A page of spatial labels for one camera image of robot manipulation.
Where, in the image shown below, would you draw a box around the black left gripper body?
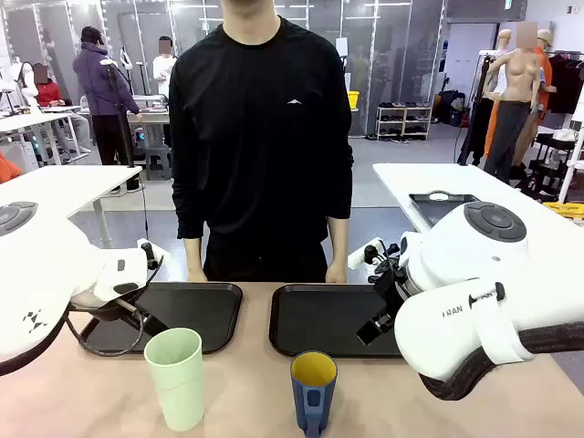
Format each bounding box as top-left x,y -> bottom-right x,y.
134,291 -> 171,339

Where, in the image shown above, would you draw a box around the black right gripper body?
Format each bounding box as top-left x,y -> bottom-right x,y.
373,268 -> 409,321

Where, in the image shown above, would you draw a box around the pale green plastic cup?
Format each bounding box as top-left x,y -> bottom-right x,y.
143,327 -> 204,433

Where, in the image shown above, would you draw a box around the blue mug yellow inside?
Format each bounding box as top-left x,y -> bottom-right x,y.
290,349 -> 339,438

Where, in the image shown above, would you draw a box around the person's left forearm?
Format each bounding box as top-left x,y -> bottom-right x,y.
325,215 -> 350,268

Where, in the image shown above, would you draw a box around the person's right forearm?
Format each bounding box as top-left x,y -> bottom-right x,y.
183,235 -> 209,275

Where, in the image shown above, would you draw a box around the person's left hand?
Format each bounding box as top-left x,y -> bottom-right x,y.
324,262 -> 349,286

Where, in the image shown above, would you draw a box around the black plastic tray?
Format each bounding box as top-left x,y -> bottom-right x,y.
79,281 -> 244,356
268,283 -> 412,358

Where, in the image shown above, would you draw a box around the small black tray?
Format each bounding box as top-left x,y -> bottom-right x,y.
408,191 -> 481,229

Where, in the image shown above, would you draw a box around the grey stool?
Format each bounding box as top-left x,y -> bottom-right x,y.
144,145 -> 175,182

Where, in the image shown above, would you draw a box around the white table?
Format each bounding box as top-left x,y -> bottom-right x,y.
0,164 -> 143,250
372,162 -> 584,293

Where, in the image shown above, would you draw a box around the white shoe rack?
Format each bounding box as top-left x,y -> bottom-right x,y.
375,104 -> 433,141

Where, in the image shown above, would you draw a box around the yellow crate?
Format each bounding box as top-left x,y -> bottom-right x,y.
541,202 -> 584,225

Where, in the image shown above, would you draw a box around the black bags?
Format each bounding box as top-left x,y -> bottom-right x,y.
436,89 -> 467,128

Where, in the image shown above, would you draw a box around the black cart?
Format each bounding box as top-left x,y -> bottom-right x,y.
514,133 -> 577,203

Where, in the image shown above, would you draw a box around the black tripod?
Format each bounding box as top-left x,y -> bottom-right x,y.
100,57 -> 137,169

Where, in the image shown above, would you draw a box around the orange object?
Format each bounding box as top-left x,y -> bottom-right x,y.
0,151 -> 23,184

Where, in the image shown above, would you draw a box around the person in black shirt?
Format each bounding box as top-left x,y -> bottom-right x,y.
168,0 -> 355,284

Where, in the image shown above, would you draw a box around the white desk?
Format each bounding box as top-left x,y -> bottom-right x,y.
0,110 -> 77,166

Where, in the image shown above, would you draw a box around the person in purple jacket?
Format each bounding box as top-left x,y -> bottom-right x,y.
71,26 -> 141,168

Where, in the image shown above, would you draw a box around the bare mannequin grey trousers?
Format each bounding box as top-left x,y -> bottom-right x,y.
482,21 -> 543,184

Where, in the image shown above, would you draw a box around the person in red jacket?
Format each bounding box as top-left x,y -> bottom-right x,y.
31,62 -> 92,156

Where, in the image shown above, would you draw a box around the person in white shirt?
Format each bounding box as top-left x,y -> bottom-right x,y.
151,36 -> 180,98

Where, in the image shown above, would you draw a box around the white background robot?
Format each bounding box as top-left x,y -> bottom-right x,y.
7,56 -> 41,111

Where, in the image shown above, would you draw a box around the white mannequin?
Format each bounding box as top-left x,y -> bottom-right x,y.
494,28 -> 515,95

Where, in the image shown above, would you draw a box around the mannequin in orange clothes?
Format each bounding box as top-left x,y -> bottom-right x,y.
532,28 -> 558,120

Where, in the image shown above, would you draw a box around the black clothes on rack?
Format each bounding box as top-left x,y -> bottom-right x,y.
546,52 -> 584,116

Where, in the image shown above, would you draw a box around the thin black cable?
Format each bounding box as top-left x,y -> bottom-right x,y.
66,313 -> 150,358

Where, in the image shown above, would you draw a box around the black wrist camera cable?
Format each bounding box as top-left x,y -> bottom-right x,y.
364,243 -> 403,281

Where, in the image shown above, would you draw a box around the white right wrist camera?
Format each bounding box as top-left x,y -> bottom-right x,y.
348,236 -> 385,269

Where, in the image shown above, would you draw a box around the black right arm cable sleeve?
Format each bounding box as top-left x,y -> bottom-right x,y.
418,320 -> 584,402

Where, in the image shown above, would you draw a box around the black arm cable sleeve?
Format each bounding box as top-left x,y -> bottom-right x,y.
0,312 -> 70,378
418,320 -> 584,402

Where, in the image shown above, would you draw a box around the black left arm cable sleeve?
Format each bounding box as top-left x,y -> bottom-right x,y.
0,312 -> 70,378

